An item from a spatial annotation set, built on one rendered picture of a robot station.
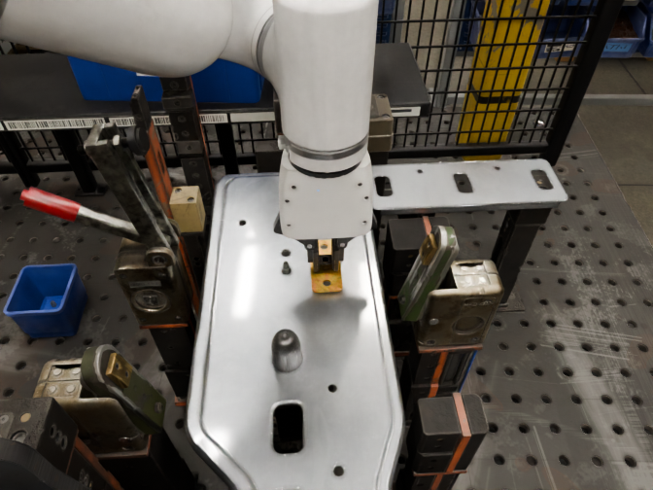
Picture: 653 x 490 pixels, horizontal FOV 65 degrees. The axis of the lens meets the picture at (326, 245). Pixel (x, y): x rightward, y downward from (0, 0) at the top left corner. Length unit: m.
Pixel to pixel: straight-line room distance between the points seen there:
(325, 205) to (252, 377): 0.20
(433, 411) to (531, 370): 0.43
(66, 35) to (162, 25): 0.05
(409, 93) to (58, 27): 0.69
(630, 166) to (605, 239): 1.55
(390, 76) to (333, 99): 0.53
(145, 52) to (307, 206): 0.26
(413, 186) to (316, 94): 0.36
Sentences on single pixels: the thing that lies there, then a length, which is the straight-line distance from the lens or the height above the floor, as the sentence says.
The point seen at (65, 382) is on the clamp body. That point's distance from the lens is 0.54.
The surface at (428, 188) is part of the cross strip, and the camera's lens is 0.77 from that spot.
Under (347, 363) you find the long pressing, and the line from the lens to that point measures 0.57.
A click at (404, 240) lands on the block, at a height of 0.98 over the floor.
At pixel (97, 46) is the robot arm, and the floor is 1.36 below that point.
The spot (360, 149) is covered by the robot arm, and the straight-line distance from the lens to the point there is 0.49.
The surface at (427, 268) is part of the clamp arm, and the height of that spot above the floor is 1.07.
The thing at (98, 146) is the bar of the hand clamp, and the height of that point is 1.21.
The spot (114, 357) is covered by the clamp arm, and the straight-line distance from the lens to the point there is 0.50.
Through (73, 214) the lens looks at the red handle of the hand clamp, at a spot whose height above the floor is 1.12.
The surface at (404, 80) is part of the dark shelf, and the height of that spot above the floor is 1.03.
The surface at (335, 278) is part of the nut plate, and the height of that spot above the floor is 1.01.
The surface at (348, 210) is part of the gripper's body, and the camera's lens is 0.54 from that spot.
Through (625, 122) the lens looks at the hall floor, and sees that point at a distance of 3.08.
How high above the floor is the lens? 1.50
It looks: 47 degrees down
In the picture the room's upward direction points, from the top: straight up
